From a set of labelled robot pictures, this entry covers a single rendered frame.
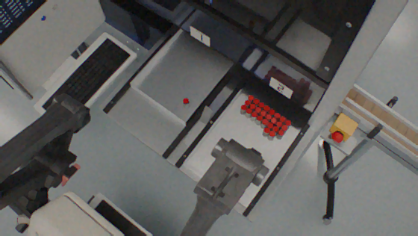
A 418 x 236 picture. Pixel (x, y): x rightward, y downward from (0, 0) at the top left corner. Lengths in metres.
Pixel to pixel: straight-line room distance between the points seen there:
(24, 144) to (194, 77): 0.84
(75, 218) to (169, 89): 0.73
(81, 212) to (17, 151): 0.23
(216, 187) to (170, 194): 1.61
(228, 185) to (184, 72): 0.90
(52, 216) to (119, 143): 1.52
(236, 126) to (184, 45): 0.38
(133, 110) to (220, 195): 0.86
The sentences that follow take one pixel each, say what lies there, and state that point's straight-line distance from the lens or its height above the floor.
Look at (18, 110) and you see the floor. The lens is 2.76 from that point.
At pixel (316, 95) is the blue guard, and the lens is 1.32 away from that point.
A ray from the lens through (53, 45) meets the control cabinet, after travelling 1.69.
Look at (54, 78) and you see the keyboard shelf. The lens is 1.79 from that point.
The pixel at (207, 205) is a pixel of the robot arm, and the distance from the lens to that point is 0.75.
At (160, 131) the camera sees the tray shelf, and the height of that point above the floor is 0.88.
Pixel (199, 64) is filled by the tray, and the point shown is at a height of 0.88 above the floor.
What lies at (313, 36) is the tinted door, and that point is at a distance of 1.12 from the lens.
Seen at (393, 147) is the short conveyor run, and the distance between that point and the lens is 1.57.
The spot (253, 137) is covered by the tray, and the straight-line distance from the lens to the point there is 1.49.
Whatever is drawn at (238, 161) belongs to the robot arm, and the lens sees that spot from 0.76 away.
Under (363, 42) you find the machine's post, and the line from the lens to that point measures 1.02.
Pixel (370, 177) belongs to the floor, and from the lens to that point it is 2.52.
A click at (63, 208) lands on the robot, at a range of 1.01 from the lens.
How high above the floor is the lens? 2.28
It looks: 69 degrees down
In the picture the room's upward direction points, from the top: 2 degrees counter-clockwise
